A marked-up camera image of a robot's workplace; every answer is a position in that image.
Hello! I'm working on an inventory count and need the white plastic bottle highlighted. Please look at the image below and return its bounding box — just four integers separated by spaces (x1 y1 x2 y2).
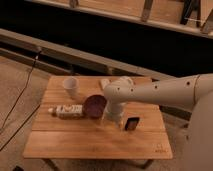
48 105 83 118

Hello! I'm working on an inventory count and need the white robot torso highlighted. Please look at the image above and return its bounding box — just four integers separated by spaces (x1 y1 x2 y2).
184 96 213 171

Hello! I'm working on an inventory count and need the wooden folding table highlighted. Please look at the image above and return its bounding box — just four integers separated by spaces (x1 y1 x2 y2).
23 76 173 160

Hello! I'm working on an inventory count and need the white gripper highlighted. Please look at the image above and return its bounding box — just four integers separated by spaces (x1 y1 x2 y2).
102 102 125 128

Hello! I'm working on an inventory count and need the black eraser block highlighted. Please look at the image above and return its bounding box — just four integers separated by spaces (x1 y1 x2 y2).
125 117 140 131

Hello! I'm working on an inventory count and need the white paper cup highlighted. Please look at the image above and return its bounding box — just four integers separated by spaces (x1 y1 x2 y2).
62 77 79 99

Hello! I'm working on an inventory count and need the small white sponge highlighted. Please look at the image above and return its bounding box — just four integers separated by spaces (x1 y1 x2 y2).
100 79 110 90

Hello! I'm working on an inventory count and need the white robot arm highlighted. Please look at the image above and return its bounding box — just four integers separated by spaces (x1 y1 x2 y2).
103 74 213 126

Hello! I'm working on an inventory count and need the black floor cable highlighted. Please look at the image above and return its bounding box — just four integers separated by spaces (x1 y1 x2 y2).
0 49 42 152

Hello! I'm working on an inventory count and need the purple bowl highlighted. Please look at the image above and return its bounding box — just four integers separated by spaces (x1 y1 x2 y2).
83 95 107 118

